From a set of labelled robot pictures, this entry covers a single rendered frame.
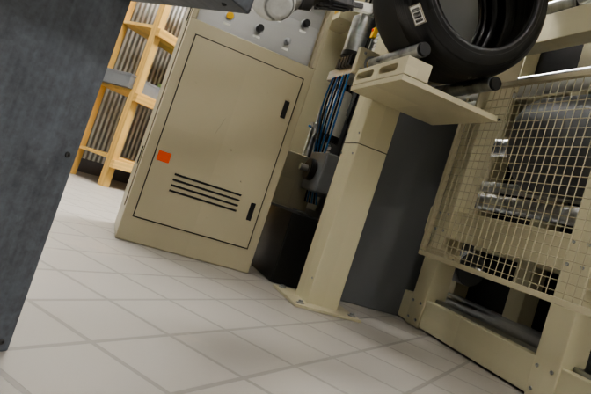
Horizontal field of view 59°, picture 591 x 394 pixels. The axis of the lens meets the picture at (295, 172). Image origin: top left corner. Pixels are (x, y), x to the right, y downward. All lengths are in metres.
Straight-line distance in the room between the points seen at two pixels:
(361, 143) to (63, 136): 1.30
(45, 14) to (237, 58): 1.42
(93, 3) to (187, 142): 1.30
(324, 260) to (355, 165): 0.36
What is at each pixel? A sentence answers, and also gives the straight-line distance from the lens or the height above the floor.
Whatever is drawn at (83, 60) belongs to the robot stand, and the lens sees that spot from 0.84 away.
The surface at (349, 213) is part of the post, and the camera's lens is 1.94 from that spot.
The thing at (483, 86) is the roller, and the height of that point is 0.89.
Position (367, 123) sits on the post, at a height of 0.70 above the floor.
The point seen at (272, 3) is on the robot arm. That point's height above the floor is 0.79.
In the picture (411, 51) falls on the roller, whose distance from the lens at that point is 1.68.
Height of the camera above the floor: 0.34
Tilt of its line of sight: 3 degrees up
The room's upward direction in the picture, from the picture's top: 18 degrees clockwise
